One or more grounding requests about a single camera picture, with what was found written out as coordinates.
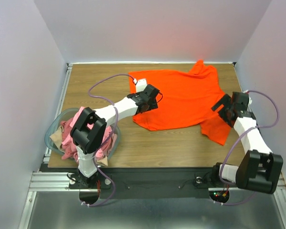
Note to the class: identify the clear plastic basket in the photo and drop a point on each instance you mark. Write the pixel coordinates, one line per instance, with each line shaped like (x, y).
(69, 117)

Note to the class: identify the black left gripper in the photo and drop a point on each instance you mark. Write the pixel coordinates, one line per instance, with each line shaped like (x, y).
(153, 105)

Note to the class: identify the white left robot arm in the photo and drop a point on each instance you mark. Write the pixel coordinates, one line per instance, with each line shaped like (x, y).
(89, 129)

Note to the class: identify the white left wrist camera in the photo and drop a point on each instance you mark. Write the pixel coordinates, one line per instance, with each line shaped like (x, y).
(140, 84)

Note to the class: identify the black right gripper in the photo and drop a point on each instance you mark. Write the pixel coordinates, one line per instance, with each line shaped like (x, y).
(221, 103)

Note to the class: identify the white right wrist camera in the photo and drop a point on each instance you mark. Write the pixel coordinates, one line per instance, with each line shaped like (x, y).
(249, 98)

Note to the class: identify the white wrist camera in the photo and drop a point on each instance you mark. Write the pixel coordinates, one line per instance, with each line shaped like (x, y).
(140, 84)
(249, 98)

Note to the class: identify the orange t shirt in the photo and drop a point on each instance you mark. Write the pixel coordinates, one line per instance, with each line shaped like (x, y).
(186, 99)

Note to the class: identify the aluminium frame rail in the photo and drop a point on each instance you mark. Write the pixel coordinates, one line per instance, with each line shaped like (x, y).
(42, 181)

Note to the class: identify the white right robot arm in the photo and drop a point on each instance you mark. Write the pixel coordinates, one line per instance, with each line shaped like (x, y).
(260, 168)

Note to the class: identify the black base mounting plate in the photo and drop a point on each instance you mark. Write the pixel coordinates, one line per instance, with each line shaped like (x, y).
(140, 183)

